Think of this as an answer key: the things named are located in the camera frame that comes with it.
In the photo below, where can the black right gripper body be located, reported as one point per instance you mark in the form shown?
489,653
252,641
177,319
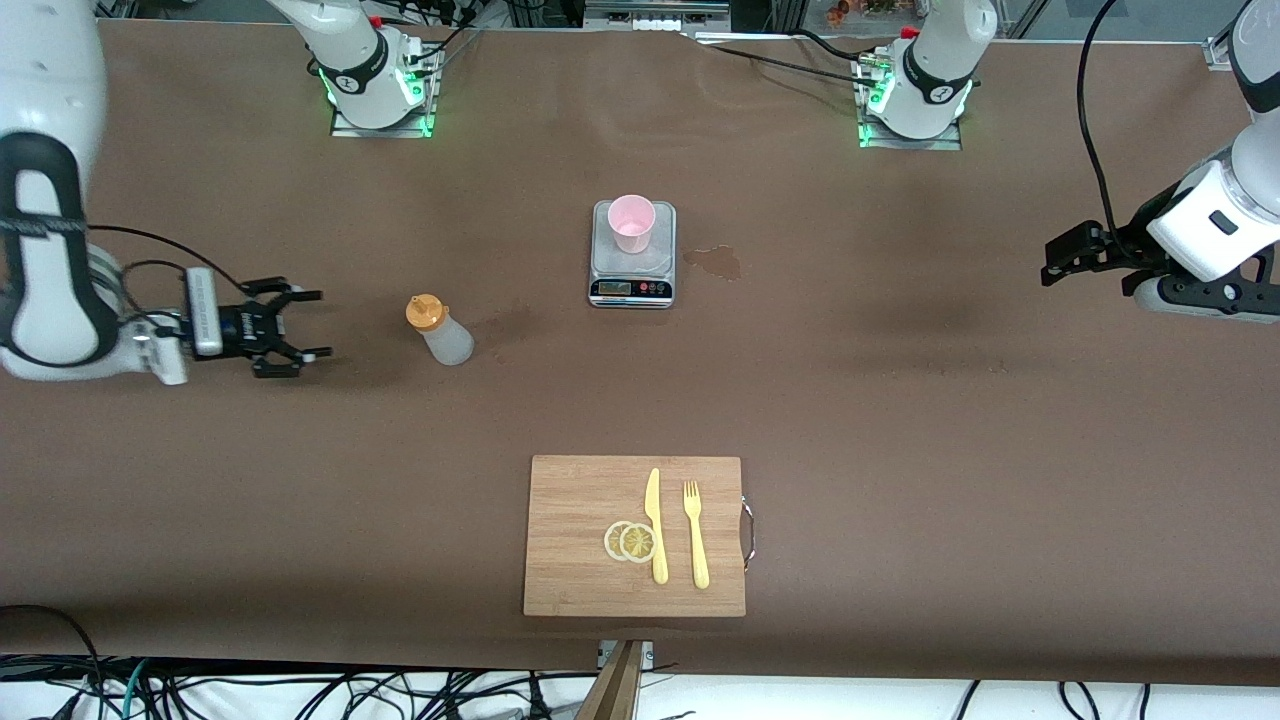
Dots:
243,329

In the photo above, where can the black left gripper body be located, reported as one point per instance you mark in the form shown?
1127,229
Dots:
1122,246

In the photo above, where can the translucent sauce bottle orange cap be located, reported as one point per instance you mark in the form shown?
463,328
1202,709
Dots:
440,335

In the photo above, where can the pink plastic cup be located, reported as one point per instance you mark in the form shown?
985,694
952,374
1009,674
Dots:
632,225

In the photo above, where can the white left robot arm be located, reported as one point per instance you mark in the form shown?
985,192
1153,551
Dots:
940,60

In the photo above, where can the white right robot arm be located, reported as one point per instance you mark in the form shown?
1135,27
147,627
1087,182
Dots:
50,90

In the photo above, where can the silver digital kitchen scale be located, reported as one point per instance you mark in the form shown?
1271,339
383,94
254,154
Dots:
635,285

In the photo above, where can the wooden cutting board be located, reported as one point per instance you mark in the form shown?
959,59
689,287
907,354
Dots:
580,560

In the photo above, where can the brown liquid puddle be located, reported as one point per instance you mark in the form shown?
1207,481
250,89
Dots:
715,262

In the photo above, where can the lemon slice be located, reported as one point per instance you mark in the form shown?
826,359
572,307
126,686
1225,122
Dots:
611,540
638,543

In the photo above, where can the yellow plastic knife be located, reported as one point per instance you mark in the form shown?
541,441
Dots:
655,520

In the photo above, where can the yellow plastic fork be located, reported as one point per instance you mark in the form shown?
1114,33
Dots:
697,545

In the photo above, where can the white power strip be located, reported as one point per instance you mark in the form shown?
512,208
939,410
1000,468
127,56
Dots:
655,15

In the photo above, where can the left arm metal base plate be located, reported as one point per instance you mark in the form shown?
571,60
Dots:
950,142

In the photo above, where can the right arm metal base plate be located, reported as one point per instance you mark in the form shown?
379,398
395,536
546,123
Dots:
345,128

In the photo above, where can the aluminium table corner bracket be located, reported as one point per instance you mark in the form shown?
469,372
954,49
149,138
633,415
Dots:
1218,52

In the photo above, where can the metal post bracket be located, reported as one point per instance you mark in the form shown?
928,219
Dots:
648,652

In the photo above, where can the wooden post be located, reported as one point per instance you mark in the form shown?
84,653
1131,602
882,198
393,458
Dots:
618,690

